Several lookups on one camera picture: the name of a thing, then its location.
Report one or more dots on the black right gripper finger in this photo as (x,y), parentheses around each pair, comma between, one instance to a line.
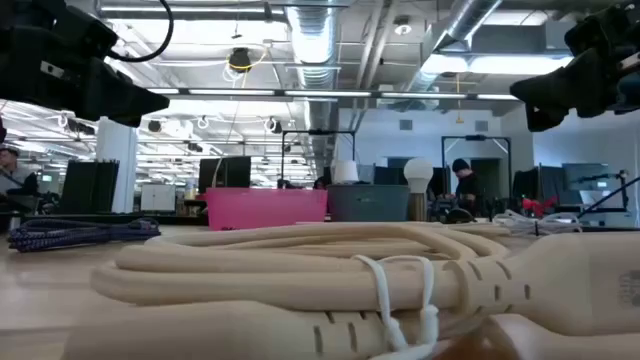
(570,82)
(542,116)

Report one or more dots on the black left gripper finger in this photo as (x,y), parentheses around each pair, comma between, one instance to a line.
(135,97)
(120,120)

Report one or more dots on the white pillar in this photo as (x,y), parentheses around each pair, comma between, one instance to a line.
(116,165)

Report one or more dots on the black panel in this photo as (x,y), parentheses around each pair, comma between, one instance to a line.
(90,187)

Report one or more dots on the white cabinet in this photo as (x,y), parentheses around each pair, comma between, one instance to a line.
(158,197)

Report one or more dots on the red object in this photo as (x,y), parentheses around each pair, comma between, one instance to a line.
(537,206)

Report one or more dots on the person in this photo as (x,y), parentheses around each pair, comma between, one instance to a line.
(15,177)
(467,187)

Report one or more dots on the black monitor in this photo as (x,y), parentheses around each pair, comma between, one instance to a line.
(227,175)

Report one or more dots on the white light bulb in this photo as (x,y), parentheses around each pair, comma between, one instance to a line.
(418,172)

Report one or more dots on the wooden bulb holder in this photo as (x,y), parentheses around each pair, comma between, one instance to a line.
(417,207)

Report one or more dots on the pink plastic bin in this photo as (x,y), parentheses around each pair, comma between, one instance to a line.
(265,207)

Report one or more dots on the long ceiling light strip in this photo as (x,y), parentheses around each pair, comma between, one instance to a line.
(325,93)

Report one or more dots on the white cylinder object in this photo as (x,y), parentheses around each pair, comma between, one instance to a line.
(345,171)

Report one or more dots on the black metal frame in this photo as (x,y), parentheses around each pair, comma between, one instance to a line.
(475,137)
(318,132)

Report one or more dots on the black ceiling camera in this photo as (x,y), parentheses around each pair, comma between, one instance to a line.
(240,59)

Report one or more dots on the silver ventilation duct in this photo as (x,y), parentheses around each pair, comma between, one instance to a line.
(460,30)
(315,40)

